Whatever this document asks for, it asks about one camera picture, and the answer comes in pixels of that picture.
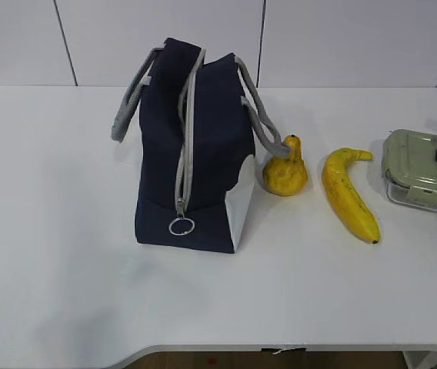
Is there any green lidded glass container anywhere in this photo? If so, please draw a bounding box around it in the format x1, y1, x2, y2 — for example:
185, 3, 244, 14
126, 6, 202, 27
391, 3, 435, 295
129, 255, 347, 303
382, 129, 437, 212

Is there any yellow banana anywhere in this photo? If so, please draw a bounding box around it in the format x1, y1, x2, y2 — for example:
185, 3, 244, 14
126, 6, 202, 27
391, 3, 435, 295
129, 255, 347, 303
322, 148, 381, 244

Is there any navy blue lunch bag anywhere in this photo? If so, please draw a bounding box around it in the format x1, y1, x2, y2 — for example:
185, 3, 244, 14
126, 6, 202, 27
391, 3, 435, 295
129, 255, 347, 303
112, 38, 291, 254

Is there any yellow pear-shaped gourd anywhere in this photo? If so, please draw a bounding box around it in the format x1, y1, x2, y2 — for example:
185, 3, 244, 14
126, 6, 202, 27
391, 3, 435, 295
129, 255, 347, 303
262, 135, 309, 197

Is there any black tape on table edge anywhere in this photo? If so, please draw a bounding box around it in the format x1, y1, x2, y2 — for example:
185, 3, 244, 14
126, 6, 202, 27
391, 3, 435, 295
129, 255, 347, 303
260, 347, 306, 355

